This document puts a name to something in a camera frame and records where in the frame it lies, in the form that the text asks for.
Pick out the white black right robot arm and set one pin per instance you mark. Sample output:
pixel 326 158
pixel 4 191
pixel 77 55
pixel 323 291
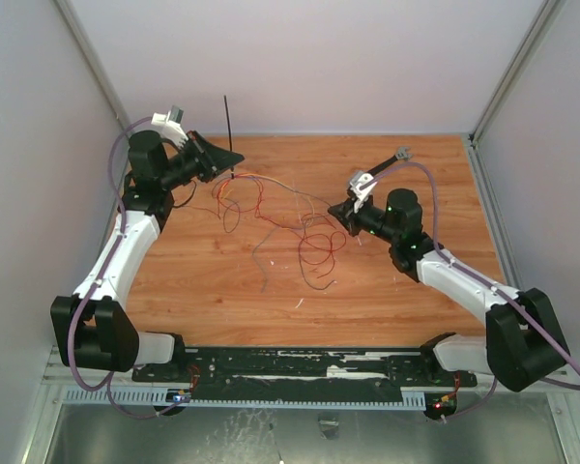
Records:
pixel 523 341

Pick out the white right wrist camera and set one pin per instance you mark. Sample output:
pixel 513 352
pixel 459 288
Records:
pixel 360 187

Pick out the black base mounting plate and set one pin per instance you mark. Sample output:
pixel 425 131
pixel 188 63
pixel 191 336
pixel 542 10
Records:
pixel 311 374

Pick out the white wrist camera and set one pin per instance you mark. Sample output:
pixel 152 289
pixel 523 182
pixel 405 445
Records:
pixel 169 125
pixel 360 187

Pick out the adjustable wrench black handle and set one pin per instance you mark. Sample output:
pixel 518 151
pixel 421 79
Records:
pixel 401 154

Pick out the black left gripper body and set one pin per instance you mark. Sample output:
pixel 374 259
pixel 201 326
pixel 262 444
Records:
pixel 193 164

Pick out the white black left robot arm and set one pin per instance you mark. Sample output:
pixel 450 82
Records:
pixel 91 326

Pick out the black zip tie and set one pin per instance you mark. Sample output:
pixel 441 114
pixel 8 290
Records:
pixel 229 134

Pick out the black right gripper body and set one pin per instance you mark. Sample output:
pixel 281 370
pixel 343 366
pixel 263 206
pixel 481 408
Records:
pixel 353 218

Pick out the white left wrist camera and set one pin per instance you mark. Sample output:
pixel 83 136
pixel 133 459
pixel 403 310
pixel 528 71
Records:
pixel 169 125

